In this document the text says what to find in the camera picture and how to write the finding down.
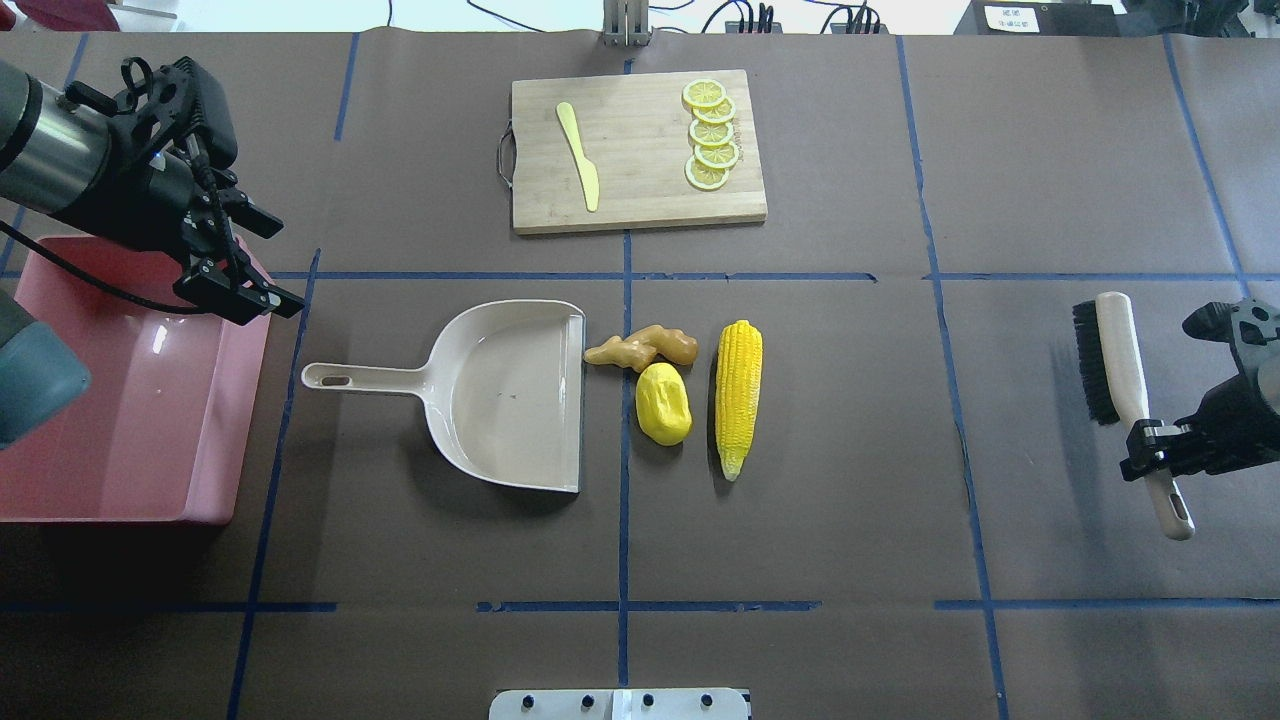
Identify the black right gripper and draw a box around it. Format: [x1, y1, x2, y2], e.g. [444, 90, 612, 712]
[1120, 380, 1263, 482]

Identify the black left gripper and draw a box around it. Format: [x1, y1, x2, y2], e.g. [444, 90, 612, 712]
[61, 56, 306, 325]

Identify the white hand brush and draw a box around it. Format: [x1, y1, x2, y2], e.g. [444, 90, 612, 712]
[1071, 291, 1196, 541]

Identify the beige plastic dustpan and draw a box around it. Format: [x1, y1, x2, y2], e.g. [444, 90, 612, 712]
[300, 299, 586, 495]

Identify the yellow corn cob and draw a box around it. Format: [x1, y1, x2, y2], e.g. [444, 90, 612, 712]
[714, 319, 763, 482]

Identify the tan ginger root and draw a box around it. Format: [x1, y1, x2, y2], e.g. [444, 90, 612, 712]
[582, 324, 700, 373]

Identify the yellow lemon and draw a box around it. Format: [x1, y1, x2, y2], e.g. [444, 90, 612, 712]
[635, 363, 692, 447]

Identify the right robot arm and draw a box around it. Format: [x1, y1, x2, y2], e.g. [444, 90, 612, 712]
[1120, 299, 1279, 480]

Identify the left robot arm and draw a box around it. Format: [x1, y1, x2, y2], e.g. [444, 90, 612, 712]
[1, 56, 306, 325]

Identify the pink plastic bin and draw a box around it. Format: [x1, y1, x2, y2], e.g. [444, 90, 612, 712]
[1, 255, 270, 525]

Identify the yellow-green plastic knife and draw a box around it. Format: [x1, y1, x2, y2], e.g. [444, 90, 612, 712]
[556, 101, 600, 213]

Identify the bamboo cutting board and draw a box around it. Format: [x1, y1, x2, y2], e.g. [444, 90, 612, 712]
[509, 69, 768, 234]

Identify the lemon slice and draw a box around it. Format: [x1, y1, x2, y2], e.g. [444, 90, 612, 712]
[681, 77, 727, 110]
[692, 142, 741, 170]
[691, 96, 737, 126]
[687, 118, 736, 149]
[684, 158, 730, 192]

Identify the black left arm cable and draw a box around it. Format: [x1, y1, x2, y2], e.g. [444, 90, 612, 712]
[0, 218, 201, 316]

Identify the aluminium frame post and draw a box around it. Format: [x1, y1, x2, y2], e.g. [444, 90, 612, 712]
[602, 0, 653, 47]

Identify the metal base plate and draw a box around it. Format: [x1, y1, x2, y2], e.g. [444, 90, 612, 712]
[488, 687, 753, 719]

